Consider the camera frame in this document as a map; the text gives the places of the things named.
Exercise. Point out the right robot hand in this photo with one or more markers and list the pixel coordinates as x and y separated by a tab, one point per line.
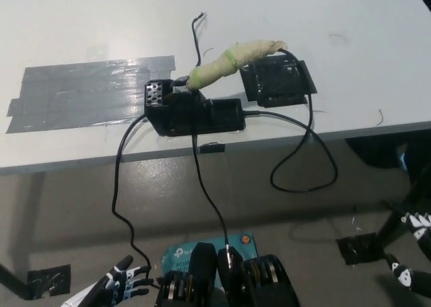
421	226

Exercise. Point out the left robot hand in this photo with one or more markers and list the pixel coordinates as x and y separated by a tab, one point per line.
121	281

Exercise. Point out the black robot torso blocks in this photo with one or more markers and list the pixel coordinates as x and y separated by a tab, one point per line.
208	270

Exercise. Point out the black soldering station base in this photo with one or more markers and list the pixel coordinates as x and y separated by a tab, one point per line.
188	116

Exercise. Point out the teal tp-link box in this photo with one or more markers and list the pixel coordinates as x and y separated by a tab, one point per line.
178	253

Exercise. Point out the black floor tape patch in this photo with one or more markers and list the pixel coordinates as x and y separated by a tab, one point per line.
57	276
357	249

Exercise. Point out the small black tape strip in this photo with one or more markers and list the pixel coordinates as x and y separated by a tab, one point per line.
212	148

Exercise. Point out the grey duct tape patch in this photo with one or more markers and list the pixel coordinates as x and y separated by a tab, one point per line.
84	90

